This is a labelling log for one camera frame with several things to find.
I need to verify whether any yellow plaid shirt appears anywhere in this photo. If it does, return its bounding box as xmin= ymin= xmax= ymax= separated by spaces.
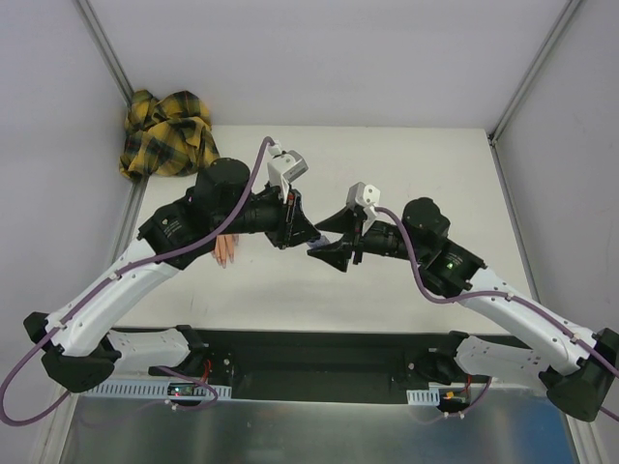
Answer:
xmin=119 ymin=90 xmax=220 ymax=182

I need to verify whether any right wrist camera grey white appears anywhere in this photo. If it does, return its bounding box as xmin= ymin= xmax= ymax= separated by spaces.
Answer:
xmin=346 ymin=182 xmax=380 ymax=236

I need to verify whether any mannequin hand with long nails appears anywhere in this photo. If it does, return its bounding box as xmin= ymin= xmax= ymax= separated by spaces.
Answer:
xmin=211 ymin=234 xmax=239 ymax=269

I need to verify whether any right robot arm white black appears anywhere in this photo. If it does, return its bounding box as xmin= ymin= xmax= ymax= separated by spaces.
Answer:
xmin=308 ymin=197 xmax=618 ymax=422

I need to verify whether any aluminium corner post right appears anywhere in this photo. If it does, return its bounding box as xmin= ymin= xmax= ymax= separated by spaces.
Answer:
xmin=487 ymin=0 xmax=586 ymax=147

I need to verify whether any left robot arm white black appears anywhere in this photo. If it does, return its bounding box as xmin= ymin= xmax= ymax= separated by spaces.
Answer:
xmin=24 ymin=151 xmax=320 ymax=392

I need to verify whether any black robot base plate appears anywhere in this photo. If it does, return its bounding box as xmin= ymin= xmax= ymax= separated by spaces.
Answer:
xmin=171 ymin=330 xmax=469 ymax=404

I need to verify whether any white slotted cable duct right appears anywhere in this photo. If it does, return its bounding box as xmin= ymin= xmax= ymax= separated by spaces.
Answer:
xmin=406 ymin=388 xmax=441 ymax=407

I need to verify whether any aluminium corner post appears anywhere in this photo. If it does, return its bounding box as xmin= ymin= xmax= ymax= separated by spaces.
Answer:
xmin=72 ymin=0 xmax=133 ymax=105
xmin=487 ymin=0 xmax=586 ymax=147

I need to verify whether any white slotted cable duct left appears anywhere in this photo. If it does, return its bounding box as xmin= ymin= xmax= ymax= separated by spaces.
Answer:
xmin=83 ymin=379 xmax=232 ymax=401

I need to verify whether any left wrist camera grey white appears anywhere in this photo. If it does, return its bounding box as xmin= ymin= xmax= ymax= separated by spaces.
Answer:
xmin=267 ymin=142 xmax=309 ymax=201

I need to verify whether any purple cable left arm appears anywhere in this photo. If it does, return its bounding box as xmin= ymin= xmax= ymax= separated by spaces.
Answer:
xmin=0 ymin=136 xmax=281 ymax=427

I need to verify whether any white slotted cable duct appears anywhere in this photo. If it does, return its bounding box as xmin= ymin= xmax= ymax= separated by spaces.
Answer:
xmin=406 ymin=388 xmax=441 ymax=407
xmin=83 ymin=379 xmax=232 ymax=401

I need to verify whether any aluminium corner post left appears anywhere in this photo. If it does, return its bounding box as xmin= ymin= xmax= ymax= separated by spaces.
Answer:
xmin=72 ymin=0 xmax=133 ymax=105

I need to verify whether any purple nail polish bottle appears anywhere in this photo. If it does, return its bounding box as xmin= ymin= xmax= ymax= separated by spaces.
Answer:
xmin=308 ymin=235 xmax=331 ymax=249

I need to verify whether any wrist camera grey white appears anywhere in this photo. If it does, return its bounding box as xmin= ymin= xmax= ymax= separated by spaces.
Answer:
xmin=267 ymin=142 xmax=309 ymax=201
xmin=346 ymin=182 xmax=380 ymax=236

